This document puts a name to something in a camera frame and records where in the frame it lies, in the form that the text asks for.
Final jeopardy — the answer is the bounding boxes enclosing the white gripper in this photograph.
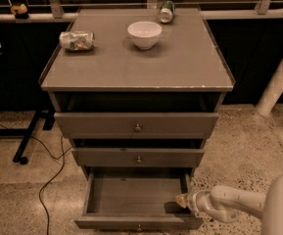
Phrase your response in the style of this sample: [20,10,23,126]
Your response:
[175,190,210,212]

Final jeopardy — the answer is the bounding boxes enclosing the grey bottom drawer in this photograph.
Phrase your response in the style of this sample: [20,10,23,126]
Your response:
[75,167,203,230]

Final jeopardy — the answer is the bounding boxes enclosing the grey drawer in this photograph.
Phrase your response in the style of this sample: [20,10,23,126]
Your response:
[71,148,204,167]
[75,167,203,230]
[54,113,218,139]

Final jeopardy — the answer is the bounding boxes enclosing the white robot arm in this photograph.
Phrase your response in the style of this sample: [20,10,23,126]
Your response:
[175,175,283,235]

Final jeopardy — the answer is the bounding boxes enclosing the grey middle drawer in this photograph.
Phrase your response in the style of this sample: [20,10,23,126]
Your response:
[71,148,204,167]

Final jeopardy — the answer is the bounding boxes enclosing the grey drawer cabinet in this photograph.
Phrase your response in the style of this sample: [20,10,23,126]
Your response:
[38,6,236,232]

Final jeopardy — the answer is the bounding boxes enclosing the grey top drawer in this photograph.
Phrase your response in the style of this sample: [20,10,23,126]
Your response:
[54,113,218,139]

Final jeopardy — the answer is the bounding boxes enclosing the white ceramic bowl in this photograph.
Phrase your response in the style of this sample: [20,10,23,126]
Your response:
[127,22,163,50]

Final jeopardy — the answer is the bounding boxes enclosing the white diagonal pipe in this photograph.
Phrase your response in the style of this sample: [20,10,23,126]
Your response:
[256,58,283,117]

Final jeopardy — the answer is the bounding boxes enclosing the green soda can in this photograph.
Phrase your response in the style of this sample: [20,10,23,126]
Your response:
[158,0,175,24]

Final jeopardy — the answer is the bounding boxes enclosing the crushed white green can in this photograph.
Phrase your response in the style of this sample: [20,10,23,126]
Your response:
[59,31,95,51]

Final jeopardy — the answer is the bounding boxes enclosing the metal window railing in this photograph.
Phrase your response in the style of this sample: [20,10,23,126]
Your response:
[0,0,283,24]

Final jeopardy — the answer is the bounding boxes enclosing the yellow black object on ledge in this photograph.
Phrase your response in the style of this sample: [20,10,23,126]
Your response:
[10,4,29,19]

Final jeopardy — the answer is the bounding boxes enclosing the black floor cable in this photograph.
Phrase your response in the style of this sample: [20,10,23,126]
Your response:
[0,112,72,235]

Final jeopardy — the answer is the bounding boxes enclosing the black desk leg frame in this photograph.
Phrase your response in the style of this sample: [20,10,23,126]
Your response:
[0,111,55,165]

